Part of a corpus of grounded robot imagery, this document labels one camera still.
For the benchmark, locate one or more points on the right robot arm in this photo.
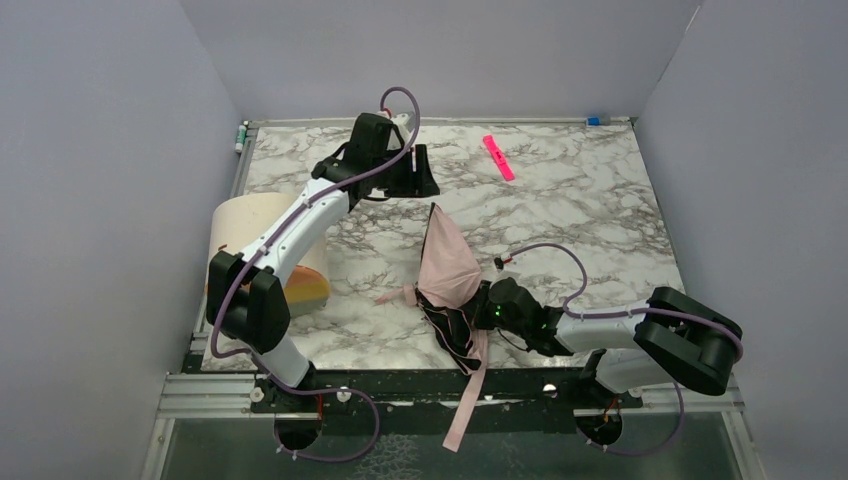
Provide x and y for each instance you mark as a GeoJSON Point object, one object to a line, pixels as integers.
{"type": "Point", "coordinates": [667, 337]}

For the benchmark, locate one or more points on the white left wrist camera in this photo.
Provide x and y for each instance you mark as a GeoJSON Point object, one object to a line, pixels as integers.
{"type": "Point", "coordinates": [404, 122]}

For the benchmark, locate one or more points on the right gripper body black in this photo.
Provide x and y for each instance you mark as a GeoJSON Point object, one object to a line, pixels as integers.
{"type": "Point", "coordinates": [477, 312]}

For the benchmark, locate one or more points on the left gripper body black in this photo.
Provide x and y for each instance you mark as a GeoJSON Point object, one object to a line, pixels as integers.
{"type": "Point", "coordinates": [407, 171]}

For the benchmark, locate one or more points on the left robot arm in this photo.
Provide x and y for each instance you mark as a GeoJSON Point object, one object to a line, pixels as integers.
{"type": "Point", "coordinates": [245, 289]}

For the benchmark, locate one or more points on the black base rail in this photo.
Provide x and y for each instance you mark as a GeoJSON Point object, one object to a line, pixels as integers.
{"type": "Point", "coordinates": [350, 402]}

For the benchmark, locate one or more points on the pink highlighter marker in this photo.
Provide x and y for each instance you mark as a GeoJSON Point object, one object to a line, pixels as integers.
{"type": "Point", "coordinates": [498, 158]}

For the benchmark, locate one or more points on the green white marker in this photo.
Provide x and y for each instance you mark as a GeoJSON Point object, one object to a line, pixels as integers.
{"type": "Point", "coordinates": [240, 139]}

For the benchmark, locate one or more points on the pink folding umbrella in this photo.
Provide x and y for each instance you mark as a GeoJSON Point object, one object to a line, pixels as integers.
{"type": "Point", "coordinates": [447, 290]}

